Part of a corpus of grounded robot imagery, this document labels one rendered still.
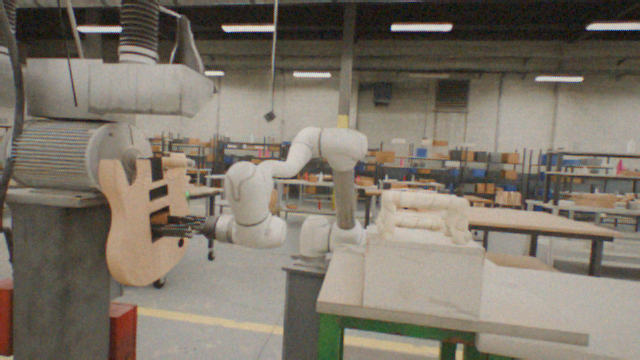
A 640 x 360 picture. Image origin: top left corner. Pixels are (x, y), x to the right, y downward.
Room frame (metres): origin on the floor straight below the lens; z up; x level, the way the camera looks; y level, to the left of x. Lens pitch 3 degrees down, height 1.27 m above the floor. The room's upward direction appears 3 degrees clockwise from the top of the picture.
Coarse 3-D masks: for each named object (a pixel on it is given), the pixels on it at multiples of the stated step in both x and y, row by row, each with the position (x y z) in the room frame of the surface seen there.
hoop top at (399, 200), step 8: (392, 200) 0.72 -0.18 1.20; (400, 200) 0.71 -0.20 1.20; (408, 200) 0.71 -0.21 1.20; (416, 200) 0.71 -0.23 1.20; (424, 200) 0.71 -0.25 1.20; (432, 200) 0.70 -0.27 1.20; (440, 200) 0.70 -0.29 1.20; (448, 200) 0.70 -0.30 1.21; (456, 200) 0.70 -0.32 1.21; (464, 200) 0.70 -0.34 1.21; (432, 208) 0.71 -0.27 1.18; (440, 208) 0.70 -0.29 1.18; (448, 208) 0.70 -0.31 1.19; (456, 208) 0.70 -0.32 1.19
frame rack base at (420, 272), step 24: (384, 240) 0.71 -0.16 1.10; (408, 240) 0.71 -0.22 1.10; (432, 240) 0.73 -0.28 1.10; (384, 264) 0.71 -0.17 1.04; (408, 264) 0.70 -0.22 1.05; (432, 264) 0.69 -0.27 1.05; (456, 264) 0.68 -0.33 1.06; (480, 264) 0.67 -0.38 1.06; (384, 288) 0.71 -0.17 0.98; (408, 288) 0.70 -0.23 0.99; (432, 288) 0.69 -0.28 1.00; (456, 288) 0.68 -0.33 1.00; (480, 288) 0.67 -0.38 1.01; (432, 312) 0.69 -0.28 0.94; (456, 312) 0.68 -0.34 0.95
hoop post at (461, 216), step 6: (456, 210) 0.70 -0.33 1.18; (462, 210) 0.69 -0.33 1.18; (468, 210) 0.70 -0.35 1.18; (456, 216) 0.70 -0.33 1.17; (462, 216) 0.69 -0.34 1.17; (468, 216) 0.69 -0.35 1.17; (456, 222) 0.70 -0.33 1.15; (462, 222) 0.69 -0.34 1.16; (468, 222) 0.70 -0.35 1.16; (456, 228) 0.70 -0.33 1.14; (462, 228) 0.69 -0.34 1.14; (456, 234) 0.70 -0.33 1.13; (462, 234) 0.69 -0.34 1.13; (456, 240) 0.70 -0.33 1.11; (462, 240) 0.69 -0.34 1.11
